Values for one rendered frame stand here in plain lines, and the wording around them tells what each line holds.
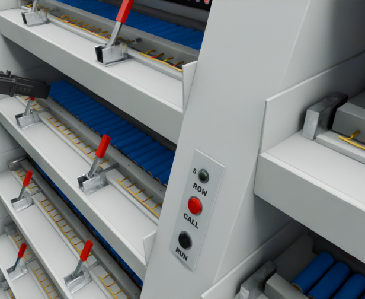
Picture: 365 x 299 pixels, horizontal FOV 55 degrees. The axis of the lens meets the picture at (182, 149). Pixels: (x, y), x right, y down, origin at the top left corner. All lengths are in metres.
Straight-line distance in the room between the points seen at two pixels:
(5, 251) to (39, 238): 0.29
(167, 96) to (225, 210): 0.14
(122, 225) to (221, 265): 0.19
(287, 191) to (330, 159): 0.04
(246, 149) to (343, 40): 0.13
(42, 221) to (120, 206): 0.32
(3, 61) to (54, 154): 0.31
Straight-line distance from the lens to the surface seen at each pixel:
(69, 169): 0.62
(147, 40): 0.51
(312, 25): 0.30
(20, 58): 0.92
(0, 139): 0.97
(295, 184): 0.29
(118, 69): 0.48
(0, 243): 1.09
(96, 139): 0.64
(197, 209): 0.35
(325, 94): 0.36
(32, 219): 0.84
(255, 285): 0.41
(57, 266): 0.73
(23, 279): 0.99
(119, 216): 0.51
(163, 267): 0.43
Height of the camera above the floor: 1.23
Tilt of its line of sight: 21 degrees down
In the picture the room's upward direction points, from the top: 14 degrees clockwise
